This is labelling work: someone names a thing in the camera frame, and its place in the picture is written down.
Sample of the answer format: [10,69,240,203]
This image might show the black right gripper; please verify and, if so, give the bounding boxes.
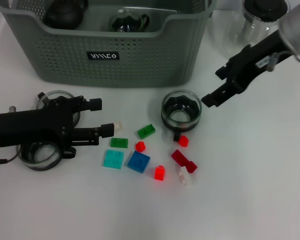
[200,30,291,109]

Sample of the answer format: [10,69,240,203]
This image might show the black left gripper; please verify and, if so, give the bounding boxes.
[0,95,116,149]

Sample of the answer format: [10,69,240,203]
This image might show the glass teacup with black sleeve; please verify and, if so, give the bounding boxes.
[161,89,203,143]
[109,8,151,33]
[16,141,77,172]
[37,89,81,126]

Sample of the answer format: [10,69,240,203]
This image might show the small red toy brick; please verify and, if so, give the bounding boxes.
[177,135,190,148]
[134,141,147,153]

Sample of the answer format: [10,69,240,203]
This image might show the grey perforated storage bin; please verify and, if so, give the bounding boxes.
[0,0,217,90]

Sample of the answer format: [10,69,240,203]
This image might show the white toy brick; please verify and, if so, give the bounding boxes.
[112,120,125,132]
[175,166,194,187]

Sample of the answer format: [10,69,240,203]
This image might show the green toy brick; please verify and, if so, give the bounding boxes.
[110,137,130,149]
[136,123,157,140]

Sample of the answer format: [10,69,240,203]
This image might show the cyan square toy brick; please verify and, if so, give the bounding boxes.
[101,149,125,170]

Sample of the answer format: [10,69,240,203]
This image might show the clear glass flask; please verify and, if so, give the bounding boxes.
[207,0,291,66]

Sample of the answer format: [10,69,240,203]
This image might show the blue square toy brick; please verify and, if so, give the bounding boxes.
[126,150,151,174]

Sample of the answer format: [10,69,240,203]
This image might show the tall bright red toy brick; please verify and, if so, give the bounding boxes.
[154,165,166,181]

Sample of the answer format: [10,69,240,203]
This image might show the long dark red toy brick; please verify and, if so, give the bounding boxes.
[170,149,198,174]

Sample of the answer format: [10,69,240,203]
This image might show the dark clay teapot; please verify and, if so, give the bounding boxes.
[44,0,89,30]

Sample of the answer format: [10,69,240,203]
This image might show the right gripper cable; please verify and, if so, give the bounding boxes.
[266,51,300,73]

